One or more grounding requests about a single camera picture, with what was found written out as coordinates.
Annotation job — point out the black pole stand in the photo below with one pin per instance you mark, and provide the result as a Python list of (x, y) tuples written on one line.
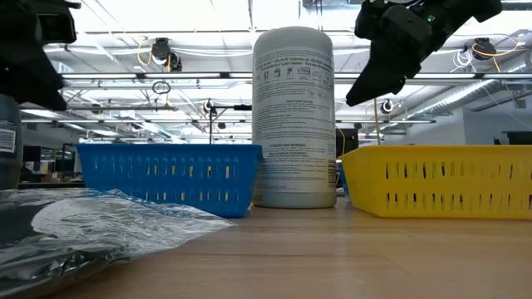
[(210, 128)]

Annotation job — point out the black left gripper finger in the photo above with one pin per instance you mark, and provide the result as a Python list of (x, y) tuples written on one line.
[(37, 79)]

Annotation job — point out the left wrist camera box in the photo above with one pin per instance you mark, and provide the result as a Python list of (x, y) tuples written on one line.
[(58, 27)]

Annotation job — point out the dark blue travel bottle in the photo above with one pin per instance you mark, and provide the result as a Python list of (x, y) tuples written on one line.
[(10, 166)]

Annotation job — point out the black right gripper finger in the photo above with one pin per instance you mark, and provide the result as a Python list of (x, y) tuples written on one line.
[(376, 81)]

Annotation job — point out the disinfecting wipes canister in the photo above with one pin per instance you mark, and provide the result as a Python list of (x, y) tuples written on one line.
[(293, 124)]

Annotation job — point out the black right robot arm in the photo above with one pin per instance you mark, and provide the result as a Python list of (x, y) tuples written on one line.
[(486, 8)]

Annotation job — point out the silver ventilation duct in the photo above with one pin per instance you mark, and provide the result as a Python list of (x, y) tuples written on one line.
[(457, 97)]

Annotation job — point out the blue slotted plastic basket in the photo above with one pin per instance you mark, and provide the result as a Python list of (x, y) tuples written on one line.
[(124, 153), (341, 178)]

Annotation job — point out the black monitor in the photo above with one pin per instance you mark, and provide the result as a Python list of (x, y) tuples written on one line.
[(347, 141)]

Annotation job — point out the long ceiling light strip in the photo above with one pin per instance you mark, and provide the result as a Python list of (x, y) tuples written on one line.
[(166, 75)]

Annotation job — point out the black item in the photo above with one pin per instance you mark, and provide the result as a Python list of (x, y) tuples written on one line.
[(104, 224)]

